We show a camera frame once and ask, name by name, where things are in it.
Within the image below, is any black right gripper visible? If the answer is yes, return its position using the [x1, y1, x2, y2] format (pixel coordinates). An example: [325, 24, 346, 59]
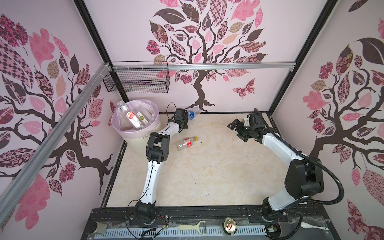
[226, 119, 254, 141]

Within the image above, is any clear bottle blue label back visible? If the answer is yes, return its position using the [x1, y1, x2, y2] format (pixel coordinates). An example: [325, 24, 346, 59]
[188, 106, 202, 120]

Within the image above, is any clear bottle red label yellow cap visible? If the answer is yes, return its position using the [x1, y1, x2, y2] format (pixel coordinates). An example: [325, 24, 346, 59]
[176, 137, 199, 150]

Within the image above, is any clear square bottle white label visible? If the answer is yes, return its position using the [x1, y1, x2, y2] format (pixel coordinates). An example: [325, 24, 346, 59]
[137, 111, 149, 126]

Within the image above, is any clear bottle green red label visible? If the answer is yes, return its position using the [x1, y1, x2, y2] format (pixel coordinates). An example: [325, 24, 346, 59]
[117, 101, 144, 131]

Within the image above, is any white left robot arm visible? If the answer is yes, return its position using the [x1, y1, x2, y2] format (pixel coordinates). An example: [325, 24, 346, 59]
[135, 108, 188, 221]

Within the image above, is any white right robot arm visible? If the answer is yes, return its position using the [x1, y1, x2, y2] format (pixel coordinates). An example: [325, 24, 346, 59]
[228, 113, 324, 215]

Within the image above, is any cream bin with pink liner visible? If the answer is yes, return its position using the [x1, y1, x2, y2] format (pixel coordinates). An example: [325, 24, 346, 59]
[112, 100, 161, 157]

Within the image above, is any crushed metal can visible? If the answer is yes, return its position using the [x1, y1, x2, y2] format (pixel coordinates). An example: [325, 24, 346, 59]
[222, 217, 238, 236]

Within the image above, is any cream vegetable peeler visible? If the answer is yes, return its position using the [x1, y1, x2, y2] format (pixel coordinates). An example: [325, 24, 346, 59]
[178, 220, 207, 236]

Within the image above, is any white plastic spoon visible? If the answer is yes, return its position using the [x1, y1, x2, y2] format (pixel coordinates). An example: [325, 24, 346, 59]
[300, 222, 329, 231]

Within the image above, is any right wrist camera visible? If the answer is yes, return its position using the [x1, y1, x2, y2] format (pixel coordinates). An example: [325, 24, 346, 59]
[243, 117, 250, 127]

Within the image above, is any black wire mesh basket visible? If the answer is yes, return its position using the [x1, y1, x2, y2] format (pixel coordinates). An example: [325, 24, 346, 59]
[103, 60, 171, 94]

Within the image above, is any black flexible cable conduit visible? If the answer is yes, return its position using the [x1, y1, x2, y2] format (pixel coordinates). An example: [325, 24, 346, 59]
[253, 107, 345, 206]

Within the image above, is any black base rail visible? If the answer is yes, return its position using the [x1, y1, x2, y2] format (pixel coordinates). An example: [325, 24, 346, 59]
[87, 204, 327, 226]

